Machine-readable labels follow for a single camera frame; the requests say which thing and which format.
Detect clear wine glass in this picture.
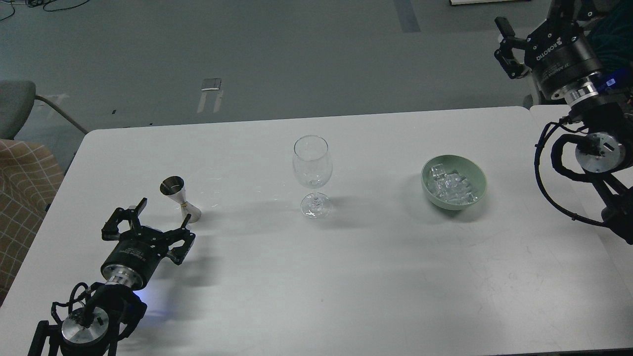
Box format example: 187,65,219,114
292,135,334,219

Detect grey chair left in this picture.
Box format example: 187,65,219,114
0,80,89,140

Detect floor cables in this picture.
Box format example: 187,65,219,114
0,0,92,21

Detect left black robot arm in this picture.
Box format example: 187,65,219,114
28,198,199,356

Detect green bowl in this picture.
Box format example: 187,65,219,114
420,155,488,211

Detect steel jigger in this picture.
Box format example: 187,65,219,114
160,176,202,223

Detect floor metal plate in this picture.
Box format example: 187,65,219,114
200,78,222,91

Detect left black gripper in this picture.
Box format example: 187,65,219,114
101,198,196,290

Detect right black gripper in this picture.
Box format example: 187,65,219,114
494,0,604,100

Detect ice cubes pile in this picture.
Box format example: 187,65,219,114
426,164,481,206

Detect beige checked cushion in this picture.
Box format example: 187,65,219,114
0,139,65,302

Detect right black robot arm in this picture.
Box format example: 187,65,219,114
494,0,632,244

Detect seated person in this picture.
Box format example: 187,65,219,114
588,0,633,73

